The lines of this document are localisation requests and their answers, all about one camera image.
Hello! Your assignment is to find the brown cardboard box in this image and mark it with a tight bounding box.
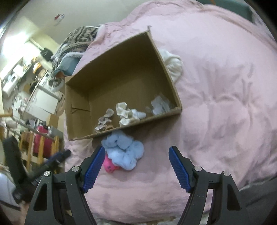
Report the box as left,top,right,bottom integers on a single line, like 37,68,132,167
65,31,182,140

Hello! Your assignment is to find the white kitchen cabinet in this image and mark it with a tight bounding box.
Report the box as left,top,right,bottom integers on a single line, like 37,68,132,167
23,88,61,121

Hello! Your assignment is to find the pink rubber duck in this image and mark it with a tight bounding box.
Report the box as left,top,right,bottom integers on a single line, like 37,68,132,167
103,155,121,173

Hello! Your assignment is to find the white cloth behind box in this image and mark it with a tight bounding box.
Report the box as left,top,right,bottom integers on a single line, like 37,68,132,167
159,49,184,83

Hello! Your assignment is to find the pink bed duvet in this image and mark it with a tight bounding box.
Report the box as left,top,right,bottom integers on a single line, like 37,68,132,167
75,1,276,223

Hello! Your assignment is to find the blue grey fur-trimmed jacket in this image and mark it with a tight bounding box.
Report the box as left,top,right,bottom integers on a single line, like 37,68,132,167
52,52,84,77

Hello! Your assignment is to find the cream white scrunchie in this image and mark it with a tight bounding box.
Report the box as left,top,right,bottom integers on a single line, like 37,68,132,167
115,102,140,127

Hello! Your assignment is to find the beige lace scrunchie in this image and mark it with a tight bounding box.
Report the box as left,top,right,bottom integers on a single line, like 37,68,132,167
94,108,114,133

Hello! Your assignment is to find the striped knit blanket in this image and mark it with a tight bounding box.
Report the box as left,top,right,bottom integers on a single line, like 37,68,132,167
51,26,100,71

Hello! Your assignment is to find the white patterned sock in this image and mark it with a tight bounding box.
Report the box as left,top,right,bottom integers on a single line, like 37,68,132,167
151,94,175,115

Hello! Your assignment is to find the wooden chair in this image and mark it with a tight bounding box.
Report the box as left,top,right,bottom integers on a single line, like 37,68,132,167
19,131,60,172

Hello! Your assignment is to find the black hanging bag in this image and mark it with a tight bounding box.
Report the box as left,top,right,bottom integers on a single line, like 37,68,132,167
40,48,53,61

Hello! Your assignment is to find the grey small bin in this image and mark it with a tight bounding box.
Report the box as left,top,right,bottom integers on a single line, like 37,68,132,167
48,126,63,139

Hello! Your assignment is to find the teal headboard cushion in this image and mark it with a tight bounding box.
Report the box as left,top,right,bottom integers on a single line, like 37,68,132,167
198,0,253,22

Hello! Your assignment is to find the light blue fluffy cloth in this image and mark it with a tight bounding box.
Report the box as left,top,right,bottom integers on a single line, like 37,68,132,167
101,130,144,171

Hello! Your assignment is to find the white washing machine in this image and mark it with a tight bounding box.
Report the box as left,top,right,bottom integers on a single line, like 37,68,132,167
38,71,63,100

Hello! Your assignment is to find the red suitcase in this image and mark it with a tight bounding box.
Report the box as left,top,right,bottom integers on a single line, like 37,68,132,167
32,125,55,157

